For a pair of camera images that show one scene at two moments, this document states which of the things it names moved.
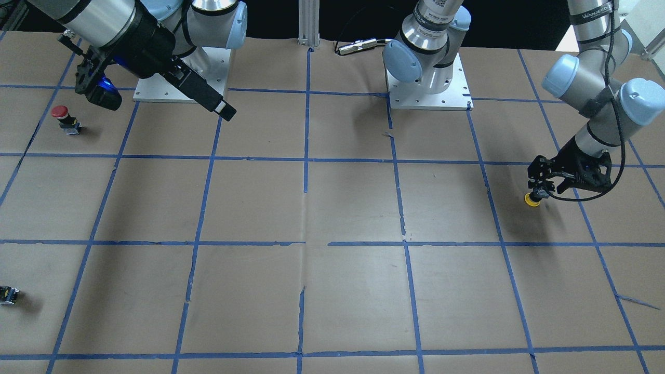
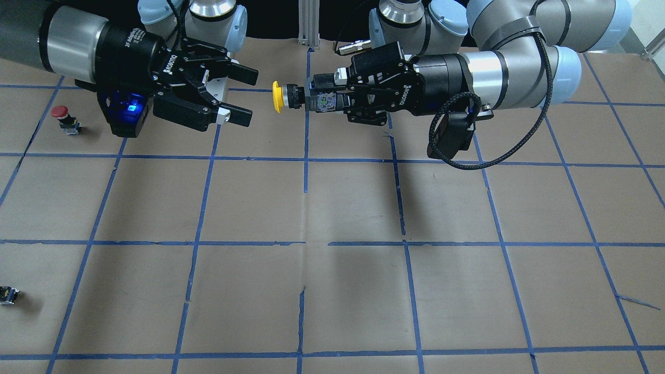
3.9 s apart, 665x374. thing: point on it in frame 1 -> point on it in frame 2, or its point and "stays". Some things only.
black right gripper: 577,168 -> 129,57
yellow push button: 534,198 -> 293,95
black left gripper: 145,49 -> 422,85
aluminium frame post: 309,34 stays
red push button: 68,123 stays
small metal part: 8,295 stays
